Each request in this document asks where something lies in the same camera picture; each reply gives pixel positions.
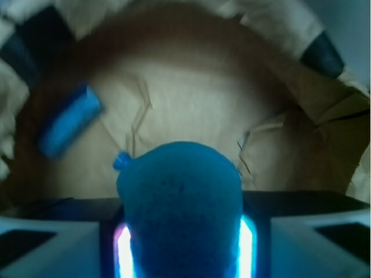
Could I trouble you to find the blue foam ball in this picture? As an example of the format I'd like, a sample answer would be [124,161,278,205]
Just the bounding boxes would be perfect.
[117,142,243,277]

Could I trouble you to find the blue sponge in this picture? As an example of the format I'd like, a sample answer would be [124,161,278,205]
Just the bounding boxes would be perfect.
[37,83,104,159]

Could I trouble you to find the brown paper bag basin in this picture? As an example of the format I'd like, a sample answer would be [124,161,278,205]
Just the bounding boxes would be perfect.
[1,1,370,210]

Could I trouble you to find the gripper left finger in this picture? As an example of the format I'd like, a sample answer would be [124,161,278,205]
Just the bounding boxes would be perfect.
[1,198,130,277]

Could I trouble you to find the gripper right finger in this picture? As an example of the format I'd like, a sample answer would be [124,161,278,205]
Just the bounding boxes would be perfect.
[241,191,370,277]

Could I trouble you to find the blue plastic bottle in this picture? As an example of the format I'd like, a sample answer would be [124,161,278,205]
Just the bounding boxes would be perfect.
[112,152,132,171]

